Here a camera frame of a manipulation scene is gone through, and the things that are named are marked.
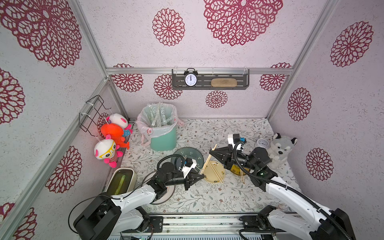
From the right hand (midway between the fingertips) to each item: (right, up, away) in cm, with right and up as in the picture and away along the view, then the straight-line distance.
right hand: (211, 151), depth 63 cm
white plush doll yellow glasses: (-54, -1, +17) cm, 57 cm away
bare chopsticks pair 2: (-1, -4, +3) cm, 5 cm away
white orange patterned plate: (-21, -20, 0) cm, 28 cm away
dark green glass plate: (-10, -5, +37) cm, 38 cm away
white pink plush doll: (-53, +16, +30) cm, 63 cm away
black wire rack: (-60, +16, +12) cm, 63 cm away
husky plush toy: (+41, -1, +20) cm, 45 cm away
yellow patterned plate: (+20, -15, +29) cm, 38 cm away
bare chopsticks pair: (+7, -16, +26) cm, 31 cm away
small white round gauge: (+40, +1, +39) cm, 56 cm away
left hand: (-3, -14, +11) cm, 18 cm away
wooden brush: (+11, +38, +27) cm, 48 cm away
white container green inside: (-47, -19, +20) cm, 54 cm away
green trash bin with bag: (-28, +13, +22) cm, 38 cm away
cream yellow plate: (+3, -17, +28) cm, 33 cm away
